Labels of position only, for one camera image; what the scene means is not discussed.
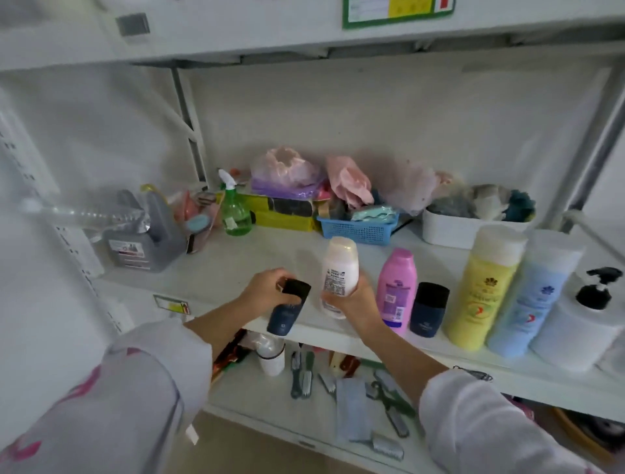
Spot person's left hand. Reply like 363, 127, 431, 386
238, 268, 303, 319

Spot person's right hand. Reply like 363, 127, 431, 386
321, 271, 387, 334

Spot dark blue black-capped bottle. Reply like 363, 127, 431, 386
267, 278, 312, 337
409, 282, 450, 339

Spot cream white lotion bottle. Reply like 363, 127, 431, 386
320, 237, 360, 319

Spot person's right forearm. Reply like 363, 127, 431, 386
349, 320, 608, 474

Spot person's left forearm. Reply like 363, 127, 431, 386
0, 299, 255, 474

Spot yellow cardboard box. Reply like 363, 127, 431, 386
243, 192, 322, 233

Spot brown small items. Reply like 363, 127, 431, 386
329, 351, 360, 378

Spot pink lotion bottle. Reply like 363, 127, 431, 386
375, 248, 419, 337

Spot blue plastic basket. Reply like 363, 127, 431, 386
317, 213, 399, 247

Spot green spray bottle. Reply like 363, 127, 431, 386
218, 169, 254, 237

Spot pair of grey brushes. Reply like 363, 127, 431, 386
290, 349, 316, 400

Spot white cup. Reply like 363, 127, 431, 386
255, 334, 287, 378

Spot purple wrapped pack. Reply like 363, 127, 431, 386
250, 177, 329, 201

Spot red snack packet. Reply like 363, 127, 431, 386
211, 329, 251, 383

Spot pink items in clear packaging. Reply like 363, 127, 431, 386
172, 189, 221, 255

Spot pink plastic bag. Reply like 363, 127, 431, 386
250, 147, 324, 190

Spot grey folded cloth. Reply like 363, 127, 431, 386
335, 377, 373, 443

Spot pink rubber gloves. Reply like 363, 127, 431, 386
326, 156, 375, 211

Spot yellow shelf edge label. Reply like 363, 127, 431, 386
153, 294, 190, 316

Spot translucent plastic bag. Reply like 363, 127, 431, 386
375, 160, 438, 216

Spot white plastic bin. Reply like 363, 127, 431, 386
422, 205, 536, 251

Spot grey detergent jug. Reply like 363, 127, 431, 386
104, 189, 189, 273

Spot yellow bottle with white cap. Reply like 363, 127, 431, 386
443, 225, 529, 352

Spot grey comb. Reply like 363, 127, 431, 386
370, 432, 405, 462

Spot black hair clip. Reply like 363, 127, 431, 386
451, 366, 494, 383

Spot pile of dark cloths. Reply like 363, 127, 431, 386
427, 184, 537, 223

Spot light blue bottle white cap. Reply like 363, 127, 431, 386
487, 230, 586, 359

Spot clear plastic bottle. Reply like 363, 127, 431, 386
19, 197, 148, 234

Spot white metal shelving unit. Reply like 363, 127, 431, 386
0, 0, 625, 474

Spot white bottle with black pump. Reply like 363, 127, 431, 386
529, 267, 625, 373

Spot green-bordered paper label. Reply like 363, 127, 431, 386
342, 0, 456, 29

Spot woven basket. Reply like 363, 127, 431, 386
553, 407, 625, 466

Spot grey shelf tag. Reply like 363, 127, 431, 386
116, 13, 151, 38

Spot green-handled tool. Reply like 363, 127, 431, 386
370, 370, 417, 439

